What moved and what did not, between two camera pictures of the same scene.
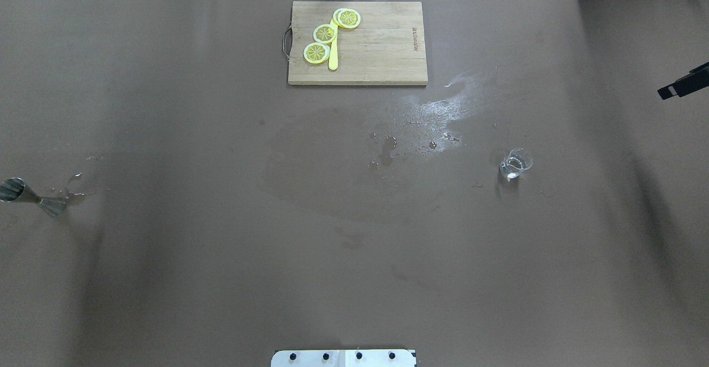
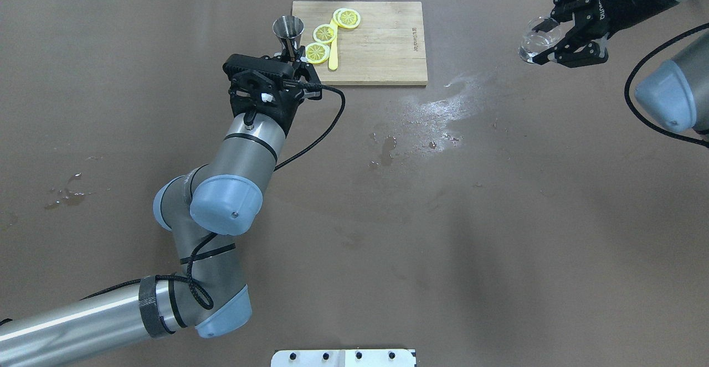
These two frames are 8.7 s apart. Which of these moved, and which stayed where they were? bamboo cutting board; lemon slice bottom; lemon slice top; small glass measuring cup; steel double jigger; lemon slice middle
Moved: steel double jigger; small glass measuring cup
Stayed: lemon slice bottom; lemon slice top; bamboo cutting board; lemon slice middle
